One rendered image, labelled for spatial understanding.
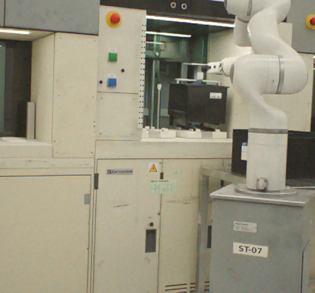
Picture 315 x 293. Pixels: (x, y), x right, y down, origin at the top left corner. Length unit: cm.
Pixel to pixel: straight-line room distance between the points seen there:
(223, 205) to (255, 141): 22
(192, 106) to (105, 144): 57
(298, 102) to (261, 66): 102
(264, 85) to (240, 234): 45
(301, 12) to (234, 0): 75
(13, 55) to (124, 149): 70
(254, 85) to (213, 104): 101
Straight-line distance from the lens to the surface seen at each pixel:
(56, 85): 227
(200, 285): 257
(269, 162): 178
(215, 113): 278
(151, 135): 261
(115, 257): 242
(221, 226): 176
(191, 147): 248
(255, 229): 174
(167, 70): 340
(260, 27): 195
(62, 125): 227
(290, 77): 179
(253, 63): 178
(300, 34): 278
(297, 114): 277
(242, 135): 232
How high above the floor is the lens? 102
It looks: 3 degrees down
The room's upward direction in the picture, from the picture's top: 2 degrees clockwise
